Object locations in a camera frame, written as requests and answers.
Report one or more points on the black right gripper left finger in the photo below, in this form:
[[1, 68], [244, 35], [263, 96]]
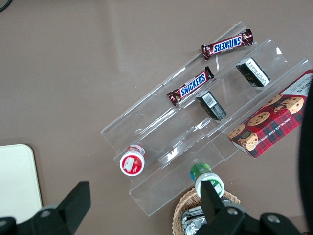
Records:
[[71, 208]]

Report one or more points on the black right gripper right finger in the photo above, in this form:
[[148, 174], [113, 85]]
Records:
[[212, 210]]

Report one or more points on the light wicker basket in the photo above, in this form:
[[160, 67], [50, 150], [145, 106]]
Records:
[[181, 208]]

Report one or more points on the cream plastic tray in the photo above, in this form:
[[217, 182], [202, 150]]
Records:
[[17, 176]]

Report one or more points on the foil wrapped packet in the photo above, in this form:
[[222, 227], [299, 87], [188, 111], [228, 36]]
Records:
[[190, 222]]

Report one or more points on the green lidded yogurt cup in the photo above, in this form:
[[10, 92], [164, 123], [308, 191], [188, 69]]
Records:
[[203, 172]]

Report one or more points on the red lidded yogurt cup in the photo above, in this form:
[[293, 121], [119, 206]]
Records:
[[132, 164]]

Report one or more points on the clear acrylic stepped stand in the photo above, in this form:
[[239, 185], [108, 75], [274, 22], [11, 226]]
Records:
[[171, 137]]

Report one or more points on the red tartan cookie box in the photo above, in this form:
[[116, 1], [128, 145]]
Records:
[[269, 122]]

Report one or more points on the small black carton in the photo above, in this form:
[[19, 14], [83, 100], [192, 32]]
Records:
[[253, 73], [210, 105]]

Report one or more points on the Snickers chocolate bar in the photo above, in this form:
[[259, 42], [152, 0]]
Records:
[[227, 44], [192, 86]]

